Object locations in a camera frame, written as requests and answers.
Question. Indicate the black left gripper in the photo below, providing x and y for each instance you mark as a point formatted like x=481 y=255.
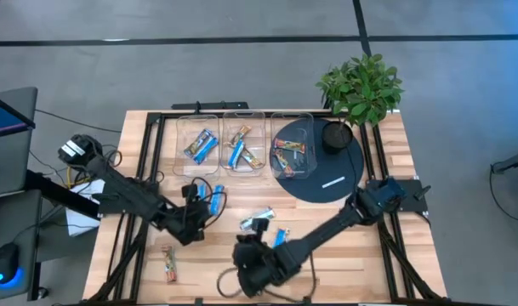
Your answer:
x=186 y=223

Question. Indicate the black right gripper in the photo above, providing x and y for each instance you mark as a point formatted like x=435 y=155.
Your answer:
x=263 y=261

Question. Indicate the blue orange-trim granola bar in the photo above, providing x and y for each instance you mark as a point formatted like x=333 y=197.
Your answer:
x=240 y=134
x=280 y=236
x=236 y=154
x=253 y=160

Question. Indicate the blue white-label granola bar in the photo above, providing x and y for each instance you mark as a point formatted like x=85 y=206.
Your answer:
x=267 y=212

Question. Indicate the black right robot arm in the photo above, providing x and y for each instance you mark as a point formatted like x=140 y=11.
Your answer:
x=326 y=229

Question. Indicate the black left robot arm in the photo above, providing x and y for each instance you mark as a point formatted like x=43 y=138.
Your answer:
x=126 y=193

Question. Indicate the clear plastic bin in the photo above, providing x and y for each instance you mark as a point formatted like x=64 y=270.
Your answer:
x=207 y=168
x=292 y=123
x=256 y=123

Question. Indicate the white box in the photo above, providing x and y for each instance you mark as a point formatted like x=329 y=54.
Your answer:
x=80 y=223

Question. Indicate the black support beam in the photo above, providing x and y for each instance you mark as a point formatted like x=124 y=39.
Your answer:
x=58 y=193

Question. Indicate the white label strip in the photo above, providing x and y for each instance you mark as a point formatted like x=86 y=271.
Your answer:
x=333 y=182

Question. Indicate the dark round mat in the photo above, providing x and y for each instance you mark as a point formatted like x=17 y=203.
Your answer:
x=326 y=170

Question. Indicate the dark grey desk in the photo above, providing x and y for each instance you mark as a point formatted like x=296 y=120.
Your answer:
x=24 y=221

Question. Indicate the black plant pot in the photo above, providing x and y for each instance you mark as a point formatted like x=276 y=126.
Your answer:
x=336 y=138

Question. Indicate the black computer mouse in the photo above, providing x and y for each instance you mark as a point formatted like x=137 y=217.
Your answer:
x=5 y=259

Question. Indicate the laptop with blue screen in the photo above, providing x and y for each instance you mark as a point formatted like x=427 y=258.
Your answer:
x=3 y=119

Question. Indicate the green leafy plant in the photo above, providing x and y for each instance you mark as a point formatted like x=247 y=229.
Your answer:
x=362 y=89

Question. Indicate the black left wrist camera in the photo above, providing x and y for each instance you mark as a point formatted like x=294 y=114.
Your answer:
x=189 y=190

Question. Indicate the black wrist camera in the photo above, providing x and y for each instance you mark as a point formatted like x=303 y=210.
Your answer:
x=189 y=190
x=260 y=225

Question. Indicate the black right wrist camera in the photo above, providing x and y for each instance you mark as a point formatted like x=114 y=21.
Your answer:
x=260 y=225

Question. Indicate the black aluminium table frame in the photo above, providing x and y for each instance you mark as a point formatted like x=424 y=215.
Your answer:
x=160 y=144

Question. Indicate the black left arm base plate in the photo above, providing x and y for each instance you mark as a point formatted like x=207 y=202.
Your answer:
x=105 y=204

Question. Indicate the black bracket bar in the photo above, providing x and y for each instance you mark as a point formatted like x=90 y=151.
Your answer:
x=216 y=105

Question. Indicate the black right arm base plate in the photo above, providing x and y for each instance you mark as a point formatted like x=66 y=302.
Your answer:
x=413 y=200

